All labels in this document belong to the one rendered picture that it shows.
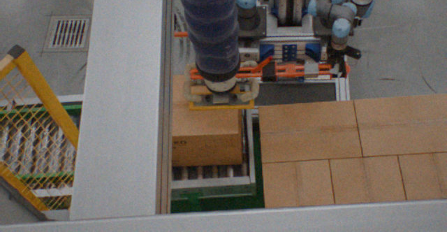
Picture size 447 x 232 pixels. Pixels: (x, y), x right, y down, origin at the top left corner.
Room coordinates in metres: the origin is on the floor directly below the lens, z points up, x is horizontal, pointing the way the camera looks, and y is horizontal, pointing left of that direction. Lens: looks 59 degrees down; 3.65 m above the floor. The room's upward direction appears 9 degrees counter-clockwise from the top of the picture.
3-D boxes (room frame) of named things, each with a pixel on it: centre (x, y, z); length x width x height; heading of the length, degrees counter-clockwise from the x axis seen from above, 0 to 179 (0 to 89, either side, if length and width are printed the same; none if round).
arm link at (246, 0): (2.11, -0.21, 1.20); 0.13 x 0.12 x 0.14; 37
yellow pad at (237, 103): (1.54, 0.01, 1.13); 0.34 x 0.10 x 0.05; 81
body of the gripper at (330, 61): (1.55, -0.57, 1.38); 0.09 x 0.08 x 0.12; 80
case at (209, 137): (1.67, 0.22, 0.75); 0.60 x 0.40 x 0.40; 82
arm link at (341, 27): (1.55, -0.58, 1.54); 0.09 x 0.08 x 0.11; 150
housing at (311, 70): (1.56, -0.46, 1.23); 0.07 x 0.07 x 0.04; 81
